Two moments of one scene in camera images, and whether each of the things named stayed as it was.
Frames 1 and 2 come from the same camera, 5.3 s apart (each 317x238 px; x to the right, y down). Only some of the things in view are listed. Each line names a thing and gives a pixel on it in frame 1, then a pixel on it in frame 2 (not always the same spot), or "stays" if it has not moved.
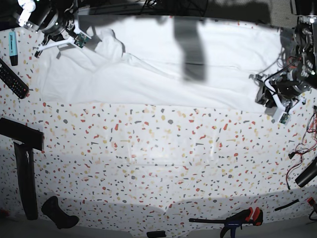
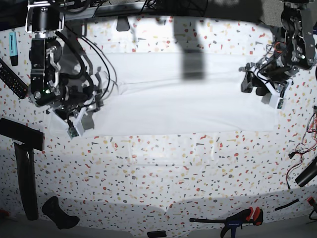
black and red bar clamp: [234, 221] stays
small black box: [156, 234] stays
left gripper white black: [72, 33] -> [78, 107]
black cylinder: [308, 174] stays
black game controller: [51, 208] stays
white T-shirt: [165, 60] -> [165, 92]
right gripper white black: [279, 93] -> [271, 81]
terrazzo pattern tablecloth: [153, 167] stays
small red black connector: [311, 201] stays
